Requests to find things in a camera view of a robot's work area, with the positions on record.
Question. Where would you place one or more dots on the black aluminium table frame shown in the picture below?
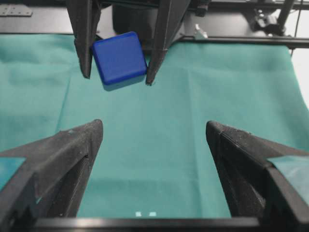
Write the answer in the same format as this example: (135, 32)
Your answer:
(221, 27)

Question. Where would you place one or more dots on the green table cloth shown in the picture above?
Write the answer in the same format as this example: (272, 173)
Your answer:
(154, 159)

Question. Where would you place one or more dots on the blue plastic cube block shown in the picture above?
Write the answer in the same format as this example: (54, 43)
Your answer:
(120, 60)

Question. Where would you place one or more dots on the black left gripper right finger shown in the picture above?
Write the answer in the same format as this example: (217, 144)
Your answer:
(259, 195)

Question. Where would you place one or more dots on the small white bracket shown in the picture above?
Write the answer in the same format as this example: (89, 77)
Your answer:
(199, 33)

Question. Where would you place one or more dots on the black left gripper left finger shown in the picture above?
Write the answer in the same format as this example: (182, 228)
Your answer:
(51, 179)

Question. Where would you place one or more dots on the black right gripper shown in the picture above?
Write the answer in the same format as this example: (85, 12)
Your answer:
(157, 25)

